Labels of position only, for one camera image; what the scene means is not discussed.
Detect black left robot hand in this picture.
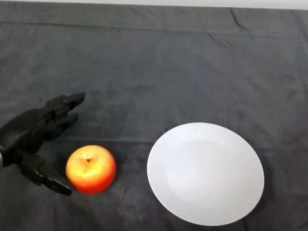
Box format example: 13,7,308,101
0,92,86,196

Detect red yellow apple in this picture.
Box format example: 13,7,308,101
65,144,117,195

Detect white round plate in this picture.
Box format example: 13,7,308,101
146,122,265,227

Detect black cloth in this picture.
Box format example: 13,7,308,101
0,1,308,231

